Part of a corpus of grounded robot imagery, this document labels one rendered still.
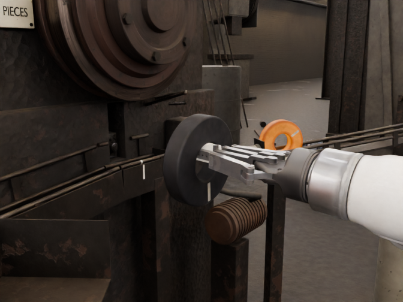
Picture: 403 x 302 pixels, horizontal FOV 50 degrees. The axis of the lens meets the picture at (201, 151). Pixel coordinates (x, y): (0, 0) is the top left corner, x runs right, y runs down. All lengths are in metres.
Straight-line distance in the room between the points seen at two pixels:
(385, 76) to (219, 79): 1.34
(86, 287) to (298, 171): 0.43
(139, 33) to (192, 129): 0.45
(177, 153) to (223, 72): 3.21
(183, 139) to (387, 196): 0.30
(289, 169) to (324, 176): 0.05
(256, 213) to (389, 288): 0.50
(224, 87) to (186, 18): 2.70
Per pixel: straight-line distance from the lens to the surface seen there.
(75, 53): 1.03
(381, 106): 3.71
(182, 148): 0.66
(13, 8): 1.11
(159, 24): 1.09
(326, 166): 0.58
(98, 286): 0.81
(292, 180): 0.60
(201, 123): 0.68
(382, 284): 1.62
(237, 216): 1.35
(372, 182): 0.55
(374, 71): 3.72
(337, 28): 5.27
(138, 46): 1.04
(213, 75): 3.83
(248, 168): 0.60
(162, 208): 1.29
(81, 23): 1.03
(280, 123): 1.47
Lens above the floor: 1.01
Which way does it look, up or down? 13 degrees down
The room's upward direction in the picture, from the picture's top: straight up
